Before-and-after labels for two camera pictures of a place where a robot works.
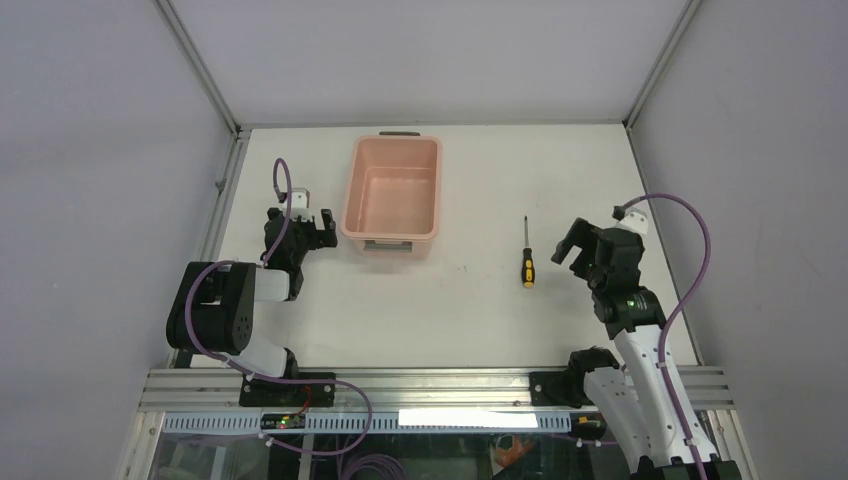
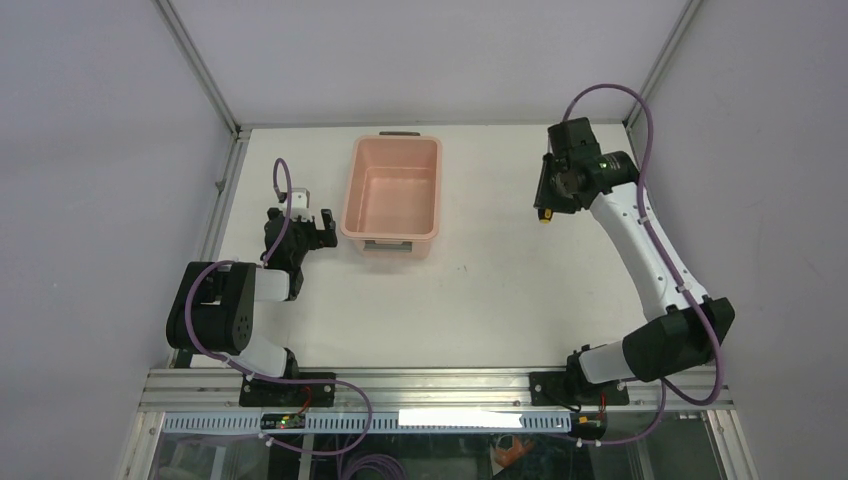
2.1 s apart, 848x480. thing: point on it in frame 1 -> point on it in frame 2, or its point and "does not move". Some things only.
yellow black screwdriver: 528,271 -> 545,215
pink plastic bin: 391,204 does not move
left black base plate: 284,394 does not move
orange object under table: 507,457 does not move
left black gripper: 309,226 does not move
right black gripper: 582,235 -> 544,199
